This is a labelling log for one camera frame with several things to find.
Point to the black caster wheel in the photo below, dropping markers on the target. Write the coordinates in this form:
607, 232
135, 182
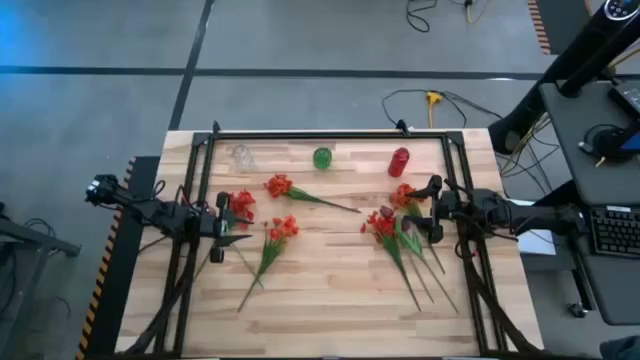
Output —
578, 311

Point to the black aluminium rig frame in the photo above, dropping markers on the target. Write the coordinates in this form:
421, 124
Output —
270, 134

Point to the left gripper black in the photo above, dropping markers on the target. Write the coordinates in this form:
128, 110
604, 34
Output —
222, 220

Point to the black stand with blue screen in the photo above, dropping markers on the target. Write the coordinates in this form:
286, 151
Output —
612, 142

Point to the hazard striped floor mat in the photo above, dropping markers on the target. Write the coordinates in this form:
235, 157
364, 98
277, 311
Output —
560, 25

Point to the black tower fan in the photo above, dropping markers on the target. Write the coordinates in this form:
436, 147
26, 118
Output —
575, 55

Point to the red glass vase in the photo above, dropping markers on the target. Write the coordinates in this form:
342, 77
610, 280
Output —
398, 162

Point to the yellow power plug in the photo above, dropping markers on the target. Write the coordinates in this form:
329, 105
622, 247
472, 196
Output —
433, 97

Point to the orange artificial flower bunch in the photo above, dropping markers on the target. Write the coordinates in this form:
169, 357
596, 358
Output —
286, 227
278, 186
401, 196

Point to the grey side table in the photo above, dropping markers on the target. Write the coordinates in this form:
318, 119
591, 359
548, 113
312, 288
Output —
30, 237

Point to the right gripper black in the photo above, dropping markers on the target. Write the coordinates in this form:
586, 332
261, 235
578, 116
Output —
455, 206

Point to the black laptop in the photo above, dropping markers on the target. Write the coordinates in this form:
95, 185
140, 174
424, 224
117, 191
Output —
627, 95

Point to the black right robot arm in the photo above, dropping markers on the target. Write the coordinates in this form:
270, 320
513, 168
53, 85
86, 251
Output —
530, 217

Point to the green glass vase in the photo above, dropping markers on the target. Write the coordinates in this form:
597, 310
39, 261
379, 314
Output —
322, 158

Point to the grey desk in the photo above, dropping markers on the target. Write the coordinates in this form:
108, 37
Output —
615, 290

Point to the black keyboard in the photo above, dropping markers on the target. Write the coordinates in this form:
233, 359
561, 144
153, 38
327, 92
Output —
617, 232

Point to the white paper sheet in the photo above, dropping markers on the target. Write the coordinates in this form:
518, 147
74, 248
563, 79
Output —
537, 242

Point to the clear glass vase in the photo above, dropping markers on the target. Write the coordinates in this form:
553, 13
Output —
243, 159

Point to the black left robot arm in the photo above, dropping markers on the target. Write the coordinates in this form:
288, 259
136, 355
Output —
150, 212

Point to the black platform with hazard stripes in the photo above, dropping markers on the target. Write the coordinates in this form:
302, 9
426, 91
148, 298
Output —
125, 280

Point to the red artificial flower bunch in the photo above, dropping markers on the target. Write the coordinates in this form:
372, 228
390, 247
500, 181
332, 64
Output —
382, 227
244, 200

